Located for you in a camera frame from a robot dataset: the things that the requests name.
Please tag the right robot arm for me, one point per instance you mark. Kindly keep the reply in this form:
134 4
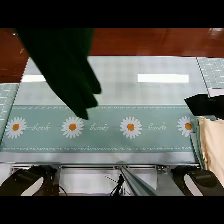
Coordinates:
200 181

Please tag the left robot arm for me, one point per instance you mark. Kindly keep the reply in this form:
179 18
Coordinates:
23 181

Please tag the cream garment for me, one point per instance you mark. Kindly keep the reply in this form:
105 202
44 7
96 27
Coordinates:
213 146

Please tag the silver frame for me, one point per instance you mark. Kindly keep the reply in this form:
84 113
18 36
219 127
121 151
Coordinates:
140 186

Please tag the black garment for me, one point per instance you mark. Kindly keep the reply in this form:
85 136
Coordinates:
205 105

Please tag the dark green T-shirt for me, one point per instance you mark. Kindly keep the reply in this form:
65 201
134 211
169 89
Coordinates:
63 66

